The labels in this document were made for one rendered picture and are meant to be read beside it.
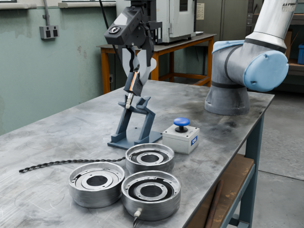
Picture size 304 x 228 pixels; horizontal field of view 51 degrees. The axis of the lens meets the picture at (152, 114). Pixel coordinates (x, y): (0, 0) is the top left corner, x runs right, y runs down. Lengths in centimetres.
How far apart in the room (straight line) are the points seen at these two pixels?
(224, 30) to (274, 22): 351
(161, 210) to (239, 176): 69
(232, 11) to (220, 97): 339
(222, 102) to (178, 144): 32
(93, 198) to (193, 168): 24
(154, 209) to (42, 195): 23
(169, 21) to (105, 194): 236
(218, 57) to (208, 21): 347
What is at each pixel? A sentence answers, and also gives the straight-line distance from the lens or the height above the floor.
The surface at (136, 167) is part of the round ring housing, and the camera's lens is 65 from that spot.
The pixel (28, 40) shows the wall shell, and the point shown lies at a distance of 250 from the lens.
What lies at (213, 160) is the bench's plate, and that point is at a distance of 75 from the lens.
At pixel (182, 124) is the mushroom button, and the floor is 87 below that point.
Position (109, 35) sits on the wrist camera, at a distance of 71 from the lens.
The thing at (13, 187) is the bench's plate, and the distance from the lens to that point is 71.
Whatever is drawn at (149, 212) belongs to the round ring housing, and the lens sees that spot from 54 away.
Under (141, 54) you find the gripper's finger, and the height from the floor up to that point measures 103.
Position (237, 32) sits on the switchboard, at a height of 77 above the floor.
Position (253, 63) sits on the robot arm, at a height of 99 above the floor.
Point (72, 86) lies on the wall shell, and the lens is 284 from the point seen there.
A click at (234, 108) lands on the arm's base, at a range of 104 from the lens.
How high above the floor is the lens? 115
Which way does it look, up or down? 19 degrees down
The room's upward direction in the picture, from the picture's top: 1 degrees counter-clockwise
